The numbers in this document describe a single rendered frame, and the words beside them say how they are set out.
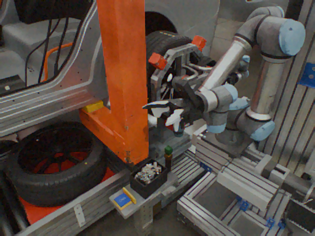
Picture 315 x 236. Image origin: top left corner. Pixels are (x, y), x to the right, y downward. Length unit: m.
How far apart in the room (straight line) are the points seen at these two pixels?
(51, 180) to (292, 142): 1.39
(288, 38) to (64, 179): 1.40
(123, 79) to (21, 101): 0.70
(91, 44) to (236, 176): 1.21
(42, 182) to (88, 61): 0.83
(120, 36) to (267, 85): 0.67
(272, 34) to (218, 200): 1.22
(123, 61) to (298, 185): 1.01
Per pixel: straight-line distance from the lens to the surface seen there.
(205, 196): 1.86
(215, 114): 0.94
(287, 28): 1.00
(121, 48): 1.17
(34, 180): 1.71
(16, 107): 1.65
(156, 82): 1.62
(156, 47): 1.70
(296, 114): 1.34
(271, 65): 1.06
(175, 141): 2.23
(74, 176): 1.65
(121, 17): 1.14
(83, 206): 1.69
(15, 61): 2.41
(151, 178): 1.48
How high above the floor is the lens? 1.66
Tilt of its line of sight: 34 degrees down
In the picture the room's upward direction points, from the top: straight up
